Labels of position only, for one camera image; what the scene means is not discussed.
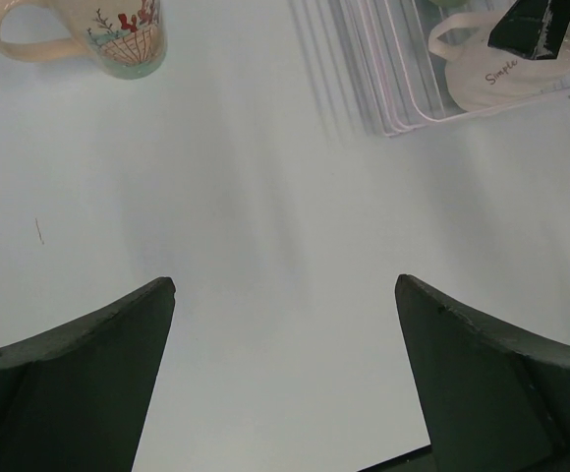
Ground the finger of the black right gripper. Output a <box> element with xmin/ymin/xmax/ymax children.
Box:
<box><xmin>487</xmin><ymin>0</ymin><xmax>570</xmax><ymax>60</ymax></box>

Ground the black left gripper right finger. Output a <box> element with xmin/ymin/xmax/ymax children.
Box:
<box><xmin>395</xmin><ymin>274</ymin><xmax>570</xmax><ymax>471</ymax></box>

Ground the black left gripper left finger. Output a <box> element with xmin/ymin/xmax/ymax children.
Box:
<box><xmin>0</xmin><ymin>277</ymin><xmax>176</xmax><ymax>471</ymax></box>

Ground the white Simple ceramic mug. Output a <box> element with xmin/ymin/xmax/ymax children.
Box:
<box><xmin>428</xmin><ymin>11</ymin><xmax>570</xmax><ymax>112</ymax></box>

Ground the cream painted ceramic mug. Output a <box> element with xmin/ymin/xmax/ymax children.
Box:
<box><xmin>0</xmin><ymin>0</ymin><xmax>166</xmax><ymax>80</ymax></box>

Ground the green tumbler cup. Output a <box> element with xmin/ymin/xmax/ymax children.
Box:
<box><xmin>429</xmin><ymin>0</ymin><xmax>466</xmax><ymax>9</ymax></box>

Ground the white wire dish rack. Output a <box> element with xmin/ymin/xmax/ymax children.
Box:
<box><xmin>289</xmin><ymin>0</ymin><xmax>570</xmax><ymax>139</ymax></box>

